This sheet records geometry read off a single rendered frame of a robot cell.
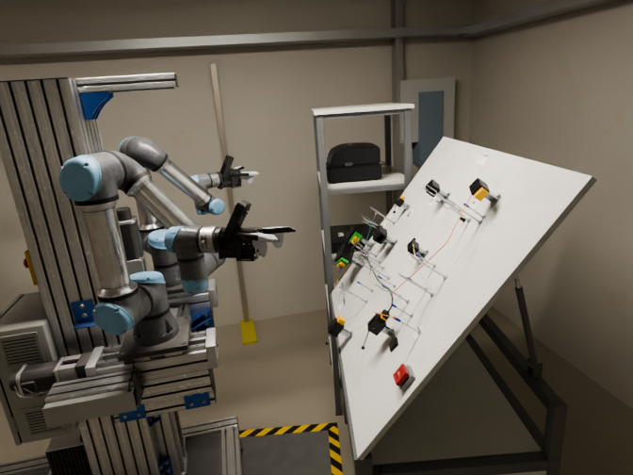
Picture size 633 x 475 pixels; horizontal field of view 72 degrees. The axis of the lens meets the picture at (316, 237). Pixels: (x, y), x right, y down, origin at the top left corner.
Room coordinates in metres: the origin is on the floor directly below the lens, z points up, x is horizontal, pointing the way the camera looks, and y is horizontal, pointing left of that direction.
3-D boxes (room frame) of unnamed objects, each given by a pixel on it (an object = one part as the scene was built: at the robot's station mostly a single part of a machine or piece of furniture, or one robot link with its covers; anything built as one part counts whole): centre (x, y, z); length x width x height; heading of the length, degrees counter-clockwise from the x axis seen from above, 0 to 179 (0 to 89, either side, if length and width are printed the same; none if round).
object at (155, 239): (1.86, 0.69, 1.33); 0.13 x 0.12 x 0.14; 37
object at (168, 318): (1.37, 0.59, 1.21); 0.15 x 0.15 x 0.10
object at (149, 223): (1.96, 0.76, 1.54); 0.15 x 0.12 x 0.55; 37
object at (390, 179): (2.57, -0.28, 0.92); 0.60 x 0.50 x 1.85; 1
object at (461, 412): (1.64, -0.41, 0.60); 1.17 x 0.58 x 0.40; 1
